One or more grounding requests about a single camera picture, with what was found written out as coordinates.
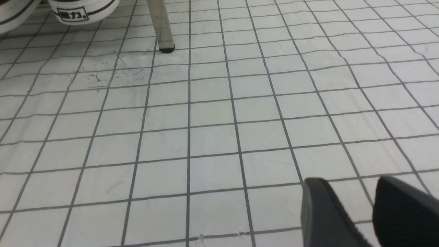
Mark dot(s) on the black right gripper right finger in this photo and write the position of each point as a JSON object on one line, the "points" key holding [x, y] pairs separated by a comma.
{"points": [[404, 216]]}

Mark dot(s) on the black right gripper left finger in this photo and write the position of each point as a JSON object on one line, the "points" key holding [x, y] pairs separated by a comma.
{"points": [[324, 220]]}

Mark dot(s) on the black canvas sneaker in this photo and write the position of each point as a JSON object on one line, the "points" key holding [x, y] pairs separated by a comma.
{"points": [[81, 12], [15, 12]]}

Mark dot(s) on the metal shoe rack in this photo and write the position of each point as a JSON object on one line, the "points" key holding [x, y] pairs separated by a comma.
{"points": [[161, 24]]}

